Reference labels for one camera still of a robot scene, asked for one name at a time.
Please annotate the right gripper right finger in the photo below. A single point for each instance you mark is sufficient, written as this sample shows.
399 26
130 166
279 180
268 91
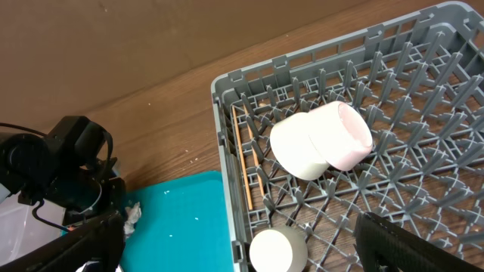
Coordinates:
383 246

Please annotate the white bowl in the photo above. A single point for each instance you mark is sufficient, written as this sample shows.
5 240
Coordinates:
293 149
340 135

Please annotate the teal plastic tray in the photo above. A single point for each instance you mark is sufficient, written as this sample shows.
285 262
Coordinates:
183 227

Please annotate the white tissue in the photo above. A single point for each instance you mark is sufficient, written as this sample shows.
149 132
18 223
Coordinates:
133 215

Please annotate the wooden chopstick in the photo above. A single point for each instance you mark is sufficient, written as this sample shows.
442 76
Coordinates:
242 159
255 157

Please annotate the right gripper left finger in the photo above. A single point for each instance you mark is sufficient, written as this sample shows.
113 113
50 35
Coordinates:
101 240

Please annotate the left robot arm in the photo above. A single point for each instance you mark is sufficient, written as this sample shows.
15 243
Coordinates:
74 141

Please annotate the grey dishwasher rack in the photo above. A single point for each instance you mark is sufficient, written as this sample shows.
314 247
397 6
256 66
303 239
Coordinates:
417 81

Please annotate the clear plastic bin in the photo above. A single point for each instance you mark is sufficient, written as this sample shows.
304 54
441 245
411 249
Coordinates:
21 233

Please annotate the white cup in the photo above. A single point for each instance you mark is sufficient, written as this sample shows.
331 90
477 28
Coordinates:
278 249

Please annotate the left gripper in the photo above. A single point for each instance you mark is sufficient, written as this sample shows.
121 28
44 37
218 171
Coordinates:
84 193

